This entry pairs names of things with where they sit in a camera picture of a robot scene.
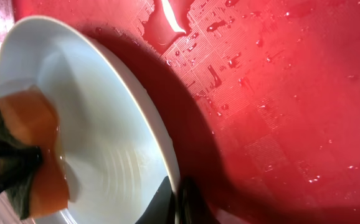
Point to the orange and green sponge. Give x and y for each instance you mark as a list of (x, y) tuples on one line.
[(32, 119)]

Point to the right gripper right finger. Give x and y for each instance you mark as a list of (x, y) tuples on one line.
[(193, 207)]

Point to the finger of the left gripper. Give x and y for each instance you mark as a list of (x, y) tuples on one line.
[(18, 164)]

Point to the red plastic serving tray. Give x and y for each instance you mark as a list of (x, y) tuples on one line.
[(261, 98)]

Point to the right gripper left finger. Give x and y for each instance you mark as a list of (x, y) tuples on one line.
[(161, 209)]

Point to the light blue plate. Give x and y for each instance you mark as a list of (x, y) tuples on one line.
[(114, 145)]

